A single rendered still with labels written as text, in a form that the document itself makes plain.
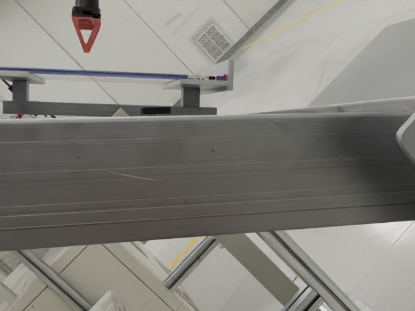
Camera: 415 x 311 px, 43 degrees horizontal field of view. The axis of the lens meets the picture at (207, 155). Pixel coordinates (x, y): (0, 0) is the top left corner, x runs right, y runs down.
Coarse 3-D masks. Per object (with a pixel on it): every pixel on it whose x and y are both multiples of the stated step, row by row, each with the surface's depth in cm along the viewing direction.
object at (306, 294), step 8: (408, 120) 25; (400, 128) 25; (408, 128) 25; (400, 136) 24; (408, 136) 25; (400, 144) 25; (408, 144) 25; (408, 152) 25; (304, 288) 108; (296, 296) 108; (304, 296) 105; (312, 296) 106; (320, 296) 106; (288, 304) 108; (296, 304) 105; (304, 304) 105; (312, 304) 106; (320, 304) 106
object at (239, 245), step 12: (228, 240) 128; (240, 240) 129; (240, 252) 129; (252, 252) 130; (252, 264) 130; (264, 264) 131; (264, 276) 131; (276, 276) 132; (276, 288) 132; (288, 288) 133; (288, 300) 133
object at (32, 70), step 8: (32, 72) 107; (40, 72) 107; (48, 72) 107; (56, 72) 108; (64, 72) 108; (72, 72) 108; (80, 72) 108; (88, 72) 108; (96, 72) 109; (104, 72) 109; (112, 72) 109; (120, 72) 109; (128, 72) 109; (136, 72) 110; (224, 80) 112
